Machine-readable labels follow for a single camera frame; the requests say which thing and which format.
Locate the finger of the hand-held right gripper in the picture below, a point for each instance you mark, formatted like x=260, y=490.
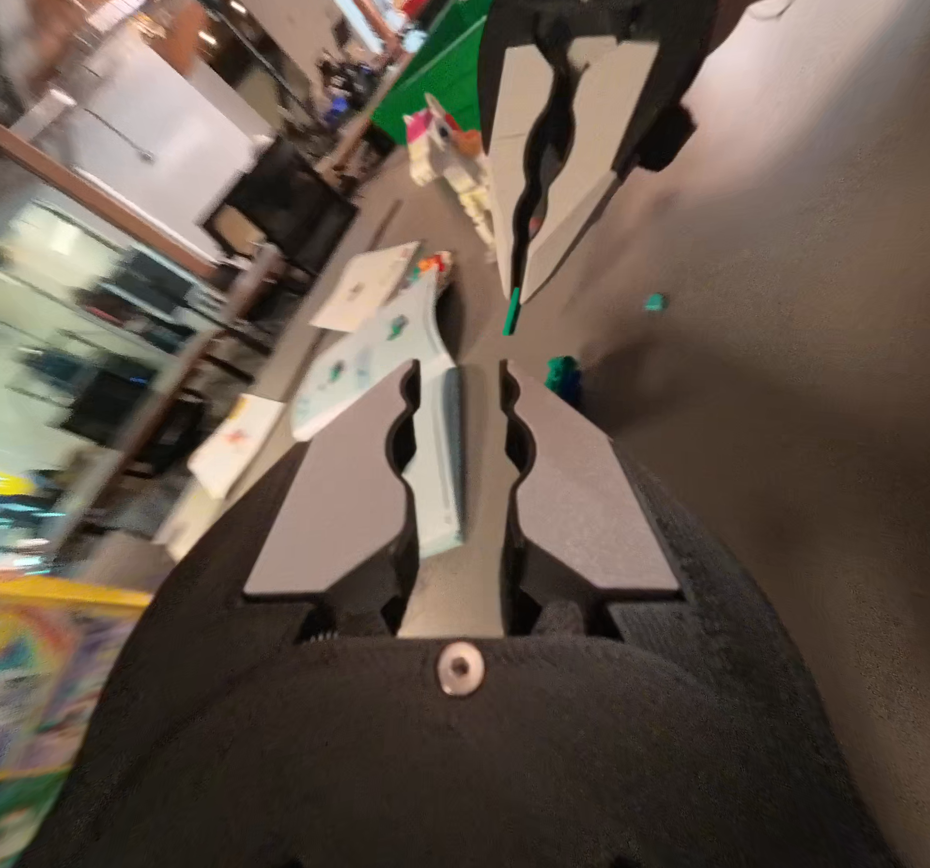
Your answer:
x=596, y=141
x=508, y=141

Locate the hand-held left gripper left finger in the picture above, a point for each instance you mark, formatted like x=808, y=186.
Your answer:
x=327, y=519

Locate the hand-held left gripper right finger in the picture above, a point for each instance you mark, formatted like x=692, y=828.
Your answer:
x=596, y=519

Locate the green and blue lego assembly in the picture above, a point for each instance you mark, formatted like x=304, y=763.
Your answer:
x=563, y=377

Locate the green lego plate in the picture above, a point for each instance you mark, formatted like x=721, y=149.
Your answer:
x=512, y=312

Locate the white lego unicorn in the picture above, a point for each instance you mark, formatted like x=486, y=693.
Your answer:
x=450, y=170

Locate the pile of small lego bricks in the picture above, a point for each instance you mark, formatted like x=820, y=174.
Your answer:
x=436, y=263

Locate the small teal lego piece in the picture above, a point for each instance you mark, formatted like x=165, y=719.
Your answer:
x=655, y=303

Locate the colourful lego box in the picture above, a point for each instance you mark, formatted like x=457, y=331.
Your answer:
x=43, y=664

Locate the green plastic bin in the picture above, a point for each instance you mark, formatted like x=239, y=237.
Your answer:
x=443, y=76

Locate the booklet with orange picture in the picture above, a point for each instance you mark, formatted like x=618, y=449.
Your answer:
x=232, y=446

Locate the open instruction booklet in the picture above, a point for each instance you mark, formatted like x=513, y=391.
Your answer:
x=363, y=367

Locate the closed white instruction booklet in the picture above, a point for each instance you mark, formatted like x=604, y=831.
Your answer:
x=363, y=287

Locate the black office chair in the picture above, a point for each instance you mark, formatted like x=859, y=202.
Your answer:
x=283, y=207

